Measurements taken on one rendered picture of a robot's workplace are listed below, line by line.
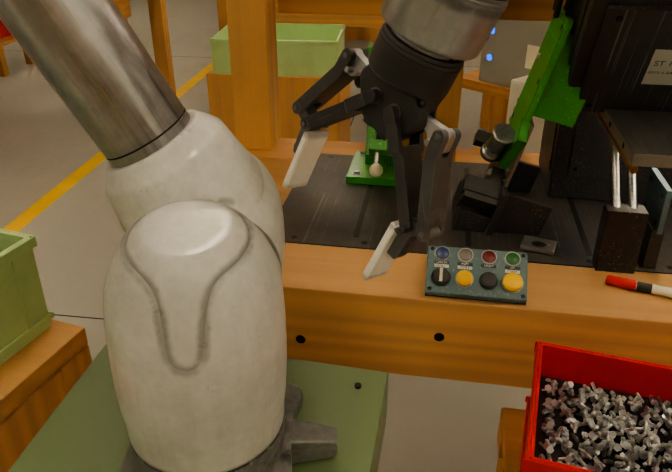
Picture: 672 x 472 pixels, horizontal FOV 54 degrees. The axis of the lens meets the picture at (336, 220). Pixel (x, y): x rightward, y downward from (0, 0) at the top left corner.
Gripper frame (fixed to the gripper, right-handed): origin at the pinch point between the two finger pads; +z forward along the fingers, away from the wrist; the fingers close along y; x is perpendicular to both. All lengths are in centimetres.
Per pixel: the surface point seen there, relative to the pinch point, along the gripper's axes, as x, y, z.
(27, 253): 10, 43, 43
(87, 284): -59, 137, 170
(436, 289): -31.0, -0.5, 20.5
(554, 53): -53, 14, -11
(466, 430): -106, -3, 106
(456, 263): -35.1, 0.8, 17.5
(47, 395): 11, 27, 59
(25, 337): 12, 36, 54
